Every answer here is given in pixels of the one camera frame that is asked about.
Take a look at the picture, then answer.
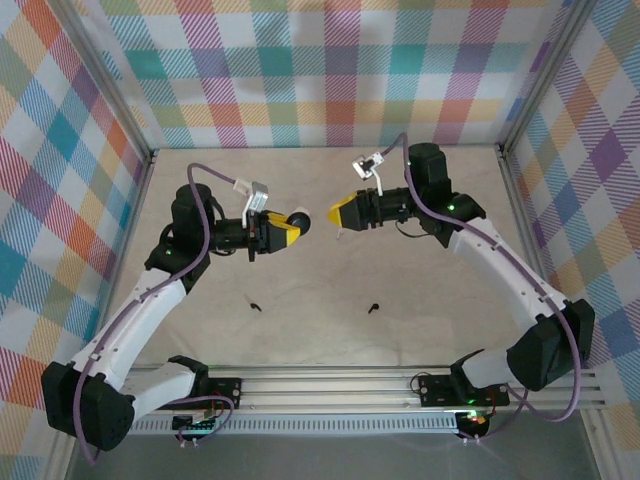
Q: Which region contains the black circuit board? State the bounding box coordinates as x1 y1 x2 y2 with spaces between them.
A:
171 413 222 434

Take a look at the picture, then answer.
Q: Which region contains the small orange connector board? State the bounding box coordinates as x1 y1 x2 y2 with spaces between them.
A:
455 408 490 427

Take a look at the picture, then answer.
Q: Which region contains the aluminium table side rail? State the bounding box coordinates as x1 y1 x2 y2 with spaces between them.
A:
82 149 160 374
496 143 566 311

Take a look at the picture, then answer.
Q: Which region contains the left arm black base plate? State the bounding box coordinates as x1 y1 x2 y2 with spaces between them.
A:
205 377 244 409

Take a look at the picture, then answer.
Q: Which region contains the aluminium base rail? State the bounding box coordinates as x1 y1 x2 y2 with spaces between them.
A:
119 366 607 417

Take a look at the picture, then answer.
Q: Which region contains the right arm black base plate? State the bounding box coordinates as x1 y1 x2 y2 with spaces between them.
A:
417 374 511 407

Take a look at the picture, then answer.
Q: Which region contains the slotted grey cable duct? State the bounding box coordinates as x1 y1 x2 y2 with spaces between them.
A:
127 416 461 437

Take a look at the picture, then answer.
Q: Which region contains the aluminium corner post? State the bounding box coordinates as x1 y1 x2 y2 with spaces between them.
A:
47 0 157 166
499 0 601 156

